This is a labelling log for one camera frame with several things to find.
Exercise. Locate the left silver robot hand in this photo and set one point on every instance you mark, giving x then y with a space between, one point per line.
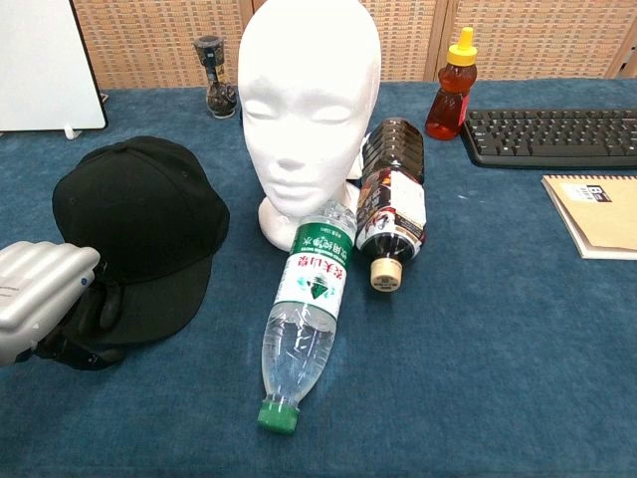
40 289

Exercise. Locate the black baseball cap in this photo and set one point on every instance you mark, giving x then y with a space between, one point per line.
144 209

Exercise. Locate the white mannequin head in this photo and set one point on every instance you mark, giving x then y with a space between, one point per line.
308 99

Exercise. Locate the clear water bottle green cap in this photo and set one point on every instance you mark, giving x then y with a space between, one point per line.
308 299

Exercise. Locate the glass pepper grinder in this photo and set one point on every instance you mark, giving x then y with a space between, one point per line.
217 79

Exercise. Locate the white plastic packet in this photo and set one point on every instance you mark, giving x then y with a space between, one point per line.
356 171

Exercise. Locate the dark sauce bottle beige cap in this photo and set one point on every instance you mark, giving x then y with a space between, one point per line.
393 199

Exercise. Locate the blue table cloth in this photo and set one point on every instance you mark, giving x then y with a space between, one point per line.
473 323

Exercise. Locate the honey bottle yellow cap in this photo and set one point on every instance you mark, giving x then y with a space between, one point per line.
450 99

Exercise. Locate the black computer keyboard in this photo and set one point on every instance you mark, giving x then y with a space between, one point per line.
552 137

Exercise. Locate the bamboo folding screen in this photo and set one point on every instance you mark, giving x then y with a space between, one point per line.
522 35

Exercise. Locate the kraft spiral notebook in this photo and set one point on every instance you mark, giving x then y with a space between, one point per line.
599 214

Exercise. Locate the white board black frame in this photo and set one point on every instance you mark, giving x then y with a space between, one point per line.
45 65

